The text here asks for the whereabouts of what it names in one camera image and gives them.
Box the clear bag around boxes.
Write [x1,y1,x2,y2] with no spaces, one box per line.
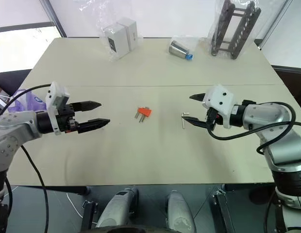
[79,0,144,63]

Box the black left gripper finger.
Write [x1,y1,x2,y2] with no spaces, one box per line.
[77,118,111,134]
[74,100,102,113]

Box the orange plug with pins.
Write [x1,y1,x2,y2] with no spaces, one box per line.
[137,106,152,117]

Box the black table leg bracket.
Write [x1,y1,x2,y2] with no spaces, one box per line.
[212,188,236,233]
[82,200,100,231]

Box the dark brown slotted rack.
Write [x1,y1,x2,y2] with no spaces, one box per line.
[211,0,262,60]

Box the dark seat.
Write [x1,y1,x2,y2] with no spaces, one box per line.
[0,69,33,98]

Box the thin white floor cable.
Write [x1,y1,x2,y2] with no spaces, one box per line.
[66,192,85,219]

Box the small metal hex key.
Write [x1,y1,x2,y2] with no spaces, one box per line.
[181,111,190,129]

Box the grey window frame post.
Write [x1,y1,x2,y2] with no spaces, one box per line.
[39,0,68,38]

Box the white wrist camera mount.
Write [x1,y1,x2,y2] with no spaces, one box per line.
[45,81,70,136]
[201,84,236,130]

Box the clear bag around cup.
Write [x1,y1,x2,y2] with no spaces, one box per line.
[168,35,206,61]

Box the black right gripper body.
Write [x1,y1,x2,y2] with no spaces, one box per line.
[205,107,224,128]

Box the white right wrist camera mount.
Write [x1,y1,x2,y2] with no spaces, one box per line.
[201,84,236,130]

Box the purple plastic bag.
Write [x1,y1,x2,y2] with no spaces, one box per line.
[6,88,48,114]

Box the white box with dark label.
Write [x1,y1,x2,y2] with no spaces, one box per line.
[102,22,130,59]

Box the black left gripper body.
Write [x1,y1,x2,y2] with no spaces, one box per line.
[56,102,80,134]

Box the shiny metal cup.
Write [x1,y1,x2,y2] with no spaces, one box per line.
[168,40,190,59]

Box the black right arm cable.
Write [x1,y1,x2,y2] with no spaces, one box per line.
[205,101,301,156]

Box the plain white box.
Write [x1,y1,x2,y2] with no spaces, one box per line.
[116,17,138,52]

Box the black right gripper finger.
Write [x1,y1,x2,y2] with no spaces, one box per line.
[183,116,214,132]
[189,93,207,103]

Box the clear bag around rack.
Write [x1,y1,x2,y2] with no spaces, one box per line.
[205,0,295,61]

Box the grey rounded shell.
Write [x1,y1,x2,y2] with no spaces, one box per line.
[166,190,197,233]
[95,186,139,233]

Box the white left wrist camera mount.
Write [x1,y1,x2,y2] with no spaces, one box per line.
[45,81,70,136]

